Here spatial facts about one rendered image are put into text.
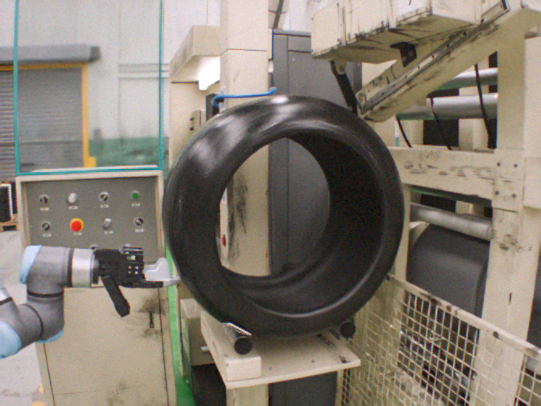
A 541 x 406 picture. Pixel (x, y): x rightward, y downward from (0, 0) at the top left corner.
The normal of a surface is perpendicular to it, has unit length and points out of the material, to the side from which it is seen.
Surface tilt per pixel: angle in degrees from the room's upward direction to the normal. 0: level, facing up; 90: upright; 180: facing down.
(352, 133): 81
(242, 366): 90
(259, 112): 47
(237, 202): 90
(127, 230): 90
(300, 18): 90
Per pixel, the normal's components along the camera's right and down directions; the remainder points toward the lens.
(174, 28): 0.26, 0.15
